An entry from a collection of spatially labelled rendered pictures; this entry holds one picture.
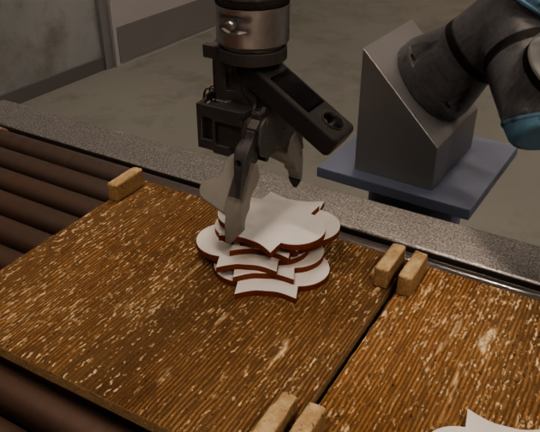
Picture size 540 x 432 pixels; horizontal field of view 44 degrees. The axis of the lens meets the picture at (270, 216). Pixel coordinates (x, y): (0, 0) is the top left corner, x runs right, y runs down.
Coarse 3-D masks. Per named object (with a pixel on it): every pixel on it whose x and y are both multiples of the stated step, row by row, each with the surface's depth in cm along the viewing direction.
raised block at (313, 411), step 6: (312, 402) 58; (306, 408) 58; (312, 408) 57; (318, 408) 57; (324, 408) 58; (306, 414) 57; (312, 414) 57; (318, 414) 57; (324, 414) 57; (300, 420) 56; (306, 420) 56; (312, 420) 56; (318, 420) 57; (324, 420) 58; (294, 426) 56; (300, 426) 56; (306, 426) 56; (312, 426) 56; (318, 426) 57; (324, 426) 58
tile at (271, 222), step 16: (272, 192) 84; (256, 208) 81; (272, 208) 81; (288, 208) 81; (304, 208) 81; (224, 224) 78; (256, 224) 78; (272, 224) 78; (288, 224) 78; (304, 224) 78; (320, 224) 78; (224, 240) 77; (240, 240) 76; (256, 240) 75; (272, 240) 75; (288, 240) 75; (304, 240) 75; (320, 240) 76
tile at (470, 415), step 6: (468, 414) 59; (474, 414) 59; (468, 420) 59; (474, 420) 59; (480, 420) 59; (486, 420) 59; (450, 426) 58; (456, 426) 58; (468, 426) 58; (474, 426) 58; (480, 426) 58; (486, 426) 58; (492, 426) 58; (498, 426) 58; (504, 426) 58
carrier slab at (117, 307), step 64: (64, 256) 81; (128, 256) 81; (192, 256) 81; (0, 320) 71; (64, 320) 71; (128, 320) 71; (192, 320) 71; (256, 320) 71; (320, 320) 71; (64, 384) 65; (128, 384) 64; (192, 384) 64; (256, 384) 64; (320, 384) 64
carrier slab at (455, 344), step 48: (432, 288) 76; (480, 288) 76; (384, 336) 69; (432, 336) 69; (480, 336) 69; (528, 336) 69; (336, 384) 64; (384, 384) 64; (432, 384) 64; (480, 384) 64; (528, 384) 64
